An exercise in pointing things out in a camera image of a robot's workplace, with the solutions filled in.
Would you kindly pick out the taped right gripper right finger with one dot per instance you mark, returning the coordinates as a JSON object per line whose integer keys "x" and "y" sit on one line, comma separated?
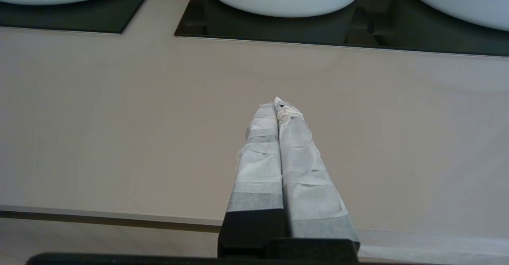
{"x": 310, "y": 193}

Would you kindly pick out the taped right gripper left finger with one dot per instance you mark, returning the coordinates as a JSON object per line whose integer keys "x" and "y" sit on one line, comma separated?
{"x": 258, "y": 177}

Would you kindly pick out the black glass cooktop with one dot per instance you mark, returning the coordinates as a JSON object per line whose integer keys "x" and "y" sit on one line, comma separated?
{"x": 278, "y": 30}
{"x": 99, "y": 18}

